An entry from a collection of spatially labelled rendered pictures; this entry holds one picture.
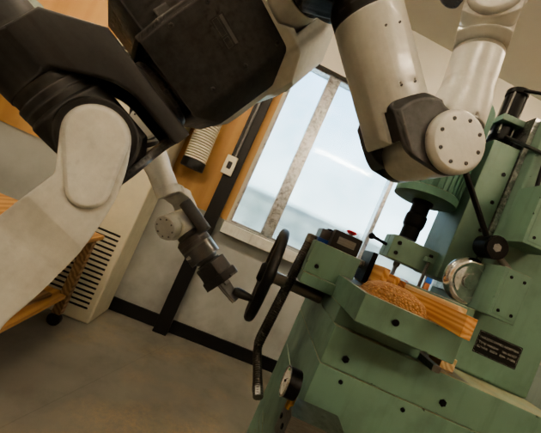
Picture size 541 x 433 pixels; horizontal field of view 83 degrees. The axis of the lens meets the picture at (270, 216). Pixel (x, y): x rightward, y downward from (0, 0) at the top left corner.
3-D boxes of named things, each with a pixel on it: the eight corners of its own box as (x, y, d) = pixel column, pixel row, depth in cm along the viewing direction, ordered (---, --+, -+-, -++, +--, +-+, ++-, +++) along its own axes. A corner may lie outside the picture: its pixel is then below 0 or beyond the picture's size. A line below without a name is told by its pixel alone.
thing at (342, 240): (313, 239, 96) (319, 222, 96) (344, 253, 96) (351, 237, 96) (319, 240, 83) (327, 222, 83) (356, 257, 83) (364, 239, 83)
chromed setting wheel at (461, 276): (432, 291, 80) (451, 248, 80) (476, 311, 79) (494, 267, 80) (439, 294, 77) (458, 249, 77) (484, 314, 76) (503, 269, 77)
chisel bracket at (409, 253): (375, 258, 94) (386, 233, 95) (417, 277, 94) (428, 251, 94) (384, 260, 87) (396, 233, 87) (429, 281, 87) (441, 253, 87)
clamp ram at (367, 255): (334, 268, 94) (346, 241, 94) (356, 278, 94) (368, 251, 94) (341, 272, 85) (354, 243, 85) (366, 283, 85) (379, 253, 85)
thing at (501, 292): (461, 304, 80) (479, 261, 80) (486, 314, 79) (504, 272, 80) (487, 314, 70) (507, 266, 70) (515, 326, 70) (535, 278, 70)
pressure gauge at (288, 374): (274, 393, 67) (289, 359, 67) (290, 401, 67) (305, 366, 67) (275, 411, 61) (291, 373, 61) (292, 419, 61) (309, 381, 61)
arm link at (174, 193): (167, 239, 82) (148, 192, 80) (188, 230, 90) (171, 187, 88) (185, 233, 79) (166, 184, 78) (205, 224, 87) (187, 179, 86)
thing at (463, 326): (361, 280, 109) (366, 270, 109) (367, 283, 109) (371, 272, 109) (458, 336, 53) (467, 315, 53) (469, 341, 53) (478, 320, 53)
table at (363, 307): (288, 263, 120) (295, 249, 120) (361, 295, 119) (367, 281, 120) (309, 301, 59) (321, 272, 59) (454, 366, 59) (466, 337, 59)
